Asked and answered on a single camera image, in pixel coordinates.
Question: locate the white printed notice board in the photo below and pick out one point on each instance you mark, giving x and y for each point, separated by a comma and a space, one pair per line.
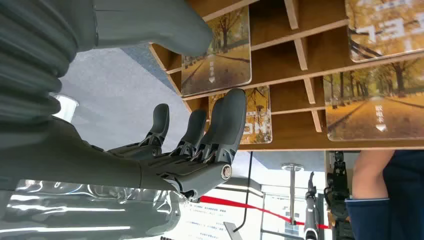
208, 225

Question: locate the person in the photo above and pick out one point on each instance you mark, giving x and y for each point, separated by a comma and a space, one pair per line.
404, 198

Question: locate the hotel key card arrow side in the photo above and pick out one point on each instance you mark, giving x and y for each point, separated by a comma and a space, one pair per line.
371, 106
225, 66

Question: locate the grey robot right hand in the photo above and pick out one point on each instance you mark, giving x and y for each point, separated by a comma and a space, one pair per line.
82, 165

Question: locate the small chrome stanchion post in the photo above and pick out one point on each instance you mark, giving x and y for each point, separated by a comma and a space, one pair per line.
292, 192

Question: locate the black device behind person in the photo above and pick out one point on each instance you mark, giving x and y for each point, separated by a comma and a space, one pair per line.
338, 195

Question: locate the hotel key card text side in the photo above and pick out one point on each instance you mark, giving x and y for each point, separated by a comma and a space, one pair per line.
384, 30
260, 119

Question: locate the clear plastic film wrap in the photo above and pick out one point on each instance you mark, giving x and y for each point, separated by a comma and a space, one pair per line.
82, 215

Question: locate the red barrier belt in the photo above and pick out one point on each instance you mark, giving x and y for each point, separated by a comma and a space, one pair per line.
245, 206

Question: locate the grey slender background device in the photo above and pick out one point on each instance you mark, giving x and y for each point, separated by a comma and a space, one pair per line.
310, 212

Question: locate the wooden card slot box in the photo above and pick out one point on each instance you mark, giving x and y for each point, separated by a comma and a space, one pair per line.
285, 63

